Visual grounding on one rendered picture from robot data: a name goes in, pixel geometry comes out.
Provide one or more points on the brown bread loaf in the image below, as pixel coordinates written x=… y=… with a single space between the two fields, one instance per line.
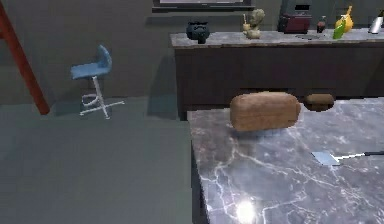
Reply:
x=263 y=111

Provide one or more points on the black kettle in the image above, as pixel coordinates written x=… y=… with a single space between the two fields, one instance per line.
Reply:
x=198 y=31

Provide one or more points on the dark kitchen counter cabinet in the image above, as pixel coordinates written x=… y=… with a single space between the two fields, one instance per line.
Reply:
x=266 y=71

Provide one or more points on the small tan cup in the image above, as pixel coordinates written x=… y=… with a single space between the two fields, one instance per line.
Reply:
x=246 y=26

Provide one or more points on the blue swivel stool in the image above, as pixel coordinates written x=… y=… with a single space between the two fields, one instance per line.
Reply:
x=90 y=70

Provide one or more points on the tan bust statue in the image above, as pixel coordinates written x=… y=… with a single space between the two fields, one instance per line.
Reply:
x=255 y=21

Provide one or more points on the marble kitchen island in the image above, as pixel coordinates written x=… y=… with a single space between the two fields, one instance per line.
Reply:
x=293 y=166

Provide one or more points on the small brown potato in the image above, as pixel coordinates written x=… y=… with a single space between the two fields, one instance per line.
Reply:
x=319 y=100

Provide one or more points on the dark red toaster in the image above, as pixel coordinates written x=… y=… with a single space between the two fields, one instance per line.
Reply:
x=295 y=23

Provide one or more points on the dark glass bottle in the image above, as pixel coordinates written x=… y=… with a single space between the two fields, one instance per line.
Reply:
x=321 y=25

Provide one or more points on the green bottle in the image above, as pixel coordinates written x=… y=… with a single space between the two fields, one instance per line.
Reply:
x=339 y=32

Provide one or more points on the red wooden beam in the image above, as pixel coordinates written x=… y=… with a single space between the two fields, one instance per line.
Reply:
x=20 y=60

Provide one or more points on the silver metal bottle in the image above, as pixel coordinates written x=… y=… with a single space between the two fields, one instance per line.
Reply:
x=377 y=23

